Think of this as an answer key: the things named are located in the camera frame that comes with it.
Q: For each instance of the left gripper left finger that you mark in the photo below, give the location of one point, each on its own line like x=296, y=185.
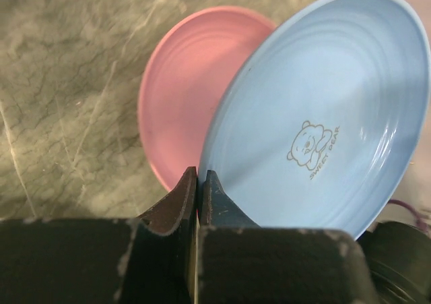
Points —
x=145, y=259

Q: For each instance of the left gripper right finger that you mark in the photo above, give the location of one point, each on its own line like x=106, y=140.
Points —
x=240, y=262

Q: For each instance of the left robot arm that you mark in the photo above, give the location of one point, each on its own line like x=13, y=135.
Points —
x=197, y=246

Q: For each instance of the pink plate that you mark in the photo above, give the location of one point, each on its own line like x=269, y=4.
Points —
x=184, y=79

